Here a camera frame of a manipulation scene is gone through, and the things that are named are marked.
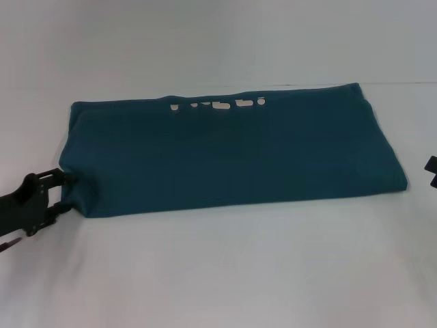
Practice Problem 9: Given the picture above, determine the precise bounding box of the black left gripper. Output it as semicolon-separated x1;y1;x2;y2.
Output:
0;167;75;238

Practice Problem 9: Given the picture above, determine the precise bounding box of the teal blue t-shirt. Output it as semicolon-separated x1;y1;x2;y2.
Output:
57;81;410;220

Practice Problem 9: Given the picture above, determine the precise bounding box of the dark red left cable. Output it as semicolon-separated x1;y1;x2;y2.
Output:
0;236;23;254

